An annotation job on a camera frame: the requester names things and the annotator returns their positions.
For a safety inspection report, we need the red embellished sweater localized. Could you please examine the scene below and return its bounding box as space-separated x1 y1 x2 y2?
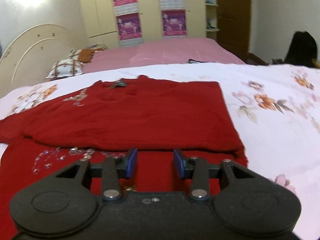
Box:
1 76 247 239

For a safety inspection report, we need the floral white bedsheet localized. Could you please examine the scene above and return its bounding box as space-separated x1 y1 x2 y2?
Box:
1 63 319 239

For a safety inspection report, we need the white patterned pillow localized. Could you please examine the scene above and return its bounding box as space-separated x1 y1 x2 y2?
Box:
46 59 83 79

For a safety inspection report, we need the cream wooden headboard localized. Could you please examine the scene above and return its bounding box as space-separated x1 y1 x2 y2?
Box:
0 23 89 98

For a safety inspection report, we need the orange patterned pillow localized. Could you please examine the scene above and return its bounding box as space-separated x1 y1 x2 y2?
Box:
68 48 104 63

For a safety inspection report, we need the striped folded garment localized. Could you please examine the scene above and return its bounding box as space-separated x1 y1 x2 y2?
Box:
188 59 206 64

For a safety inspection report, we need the black bag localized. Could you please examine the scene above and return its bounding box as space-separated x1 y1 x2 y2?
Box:
284 31 318 68

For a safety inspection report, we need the pink bed cover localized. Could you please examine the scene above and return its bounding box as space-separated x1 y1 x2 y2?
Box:
82 37 244 74

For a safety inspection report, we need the lower left pink poster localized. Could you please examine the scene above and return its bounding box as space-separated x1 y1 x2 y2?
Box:
116 13 143 48

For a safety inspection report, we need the lower right pink poster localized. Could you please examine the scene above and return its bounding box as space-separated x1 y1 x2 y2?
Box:
162 10 187 37

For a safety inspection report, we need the brown wooden door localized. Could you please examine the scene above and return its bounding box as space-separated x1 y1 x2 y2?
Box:
217 0 251 61

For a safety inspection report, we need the cream wardrobe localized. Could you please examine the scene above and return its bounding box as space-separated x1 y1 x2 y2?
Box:
80 0 206 48

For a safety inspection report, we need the corner wall shelf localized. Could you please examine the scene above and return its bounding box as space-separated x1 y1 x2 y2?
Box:
205 0 220 41

